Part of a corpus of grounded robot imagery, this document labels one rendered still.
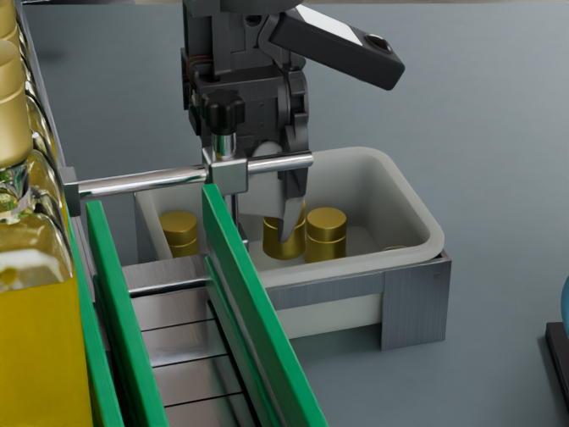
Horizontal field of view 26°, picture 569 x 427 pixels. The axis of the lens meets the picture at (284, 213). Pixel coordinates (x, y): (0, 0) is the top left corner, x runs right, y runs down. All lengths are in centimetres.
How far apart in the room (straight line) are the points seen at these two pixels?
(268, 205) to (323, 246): 10
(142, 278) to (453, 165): 49
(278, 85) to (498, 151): 43
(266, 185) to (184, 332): 18
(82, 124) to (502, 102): 46
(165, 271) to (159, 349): 8
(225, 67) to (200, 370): 24
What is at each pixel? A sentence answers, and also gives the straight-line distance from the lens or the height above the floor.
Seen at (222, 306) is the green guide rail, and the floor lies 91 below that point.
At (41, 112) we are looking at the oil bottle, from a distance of 63.
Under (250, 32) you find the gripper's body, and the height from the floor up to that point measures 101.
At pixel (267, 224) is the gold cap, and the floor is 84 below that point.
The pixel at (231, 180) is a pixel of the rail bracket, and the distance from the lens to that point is 81.
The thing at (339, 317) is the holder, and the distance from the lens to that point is 96.
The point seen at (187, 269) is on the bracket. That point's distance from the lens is 85.
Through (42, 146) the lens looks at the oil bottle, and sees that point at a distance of 59.
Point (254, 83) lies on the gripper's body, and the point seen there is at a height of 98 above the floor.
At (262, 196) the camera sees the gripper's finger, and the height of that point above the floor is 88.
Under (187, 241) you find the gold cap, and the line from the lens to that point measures 103.
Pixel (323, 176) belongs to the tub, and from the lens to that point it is 108.
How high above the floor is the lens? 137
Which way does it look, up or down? 32 degrees down
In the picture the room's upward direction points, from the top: straight up
